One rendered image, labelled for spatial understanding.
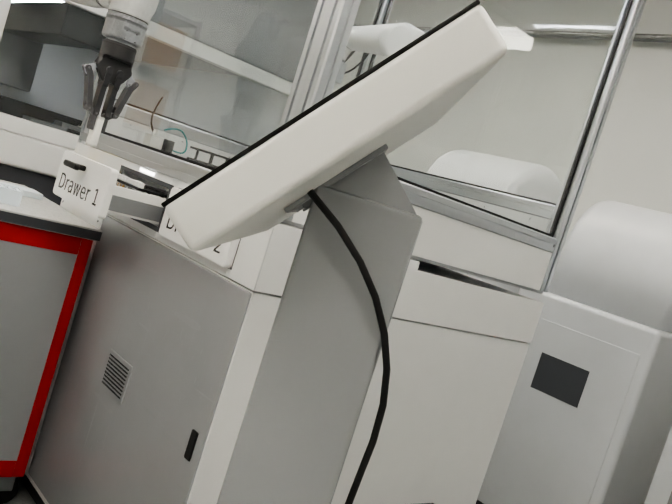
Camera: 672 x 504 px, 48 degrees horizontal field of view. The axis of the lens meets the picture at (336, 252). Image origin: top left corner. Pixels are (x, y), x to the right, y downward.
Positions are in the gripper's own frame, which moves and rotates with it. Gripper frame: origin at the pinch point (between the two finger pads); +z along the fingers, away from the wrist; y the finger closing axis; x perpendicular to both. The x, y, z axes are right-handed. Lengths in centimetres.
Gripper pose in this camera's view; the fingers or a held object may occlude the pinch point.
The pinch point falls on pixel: (94, 131)
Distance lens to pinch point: 177.8
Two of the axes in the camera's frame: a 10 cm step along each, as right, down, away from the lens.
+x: -6.2, -2.5, 7.4
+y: 7.2, 1.9, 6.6
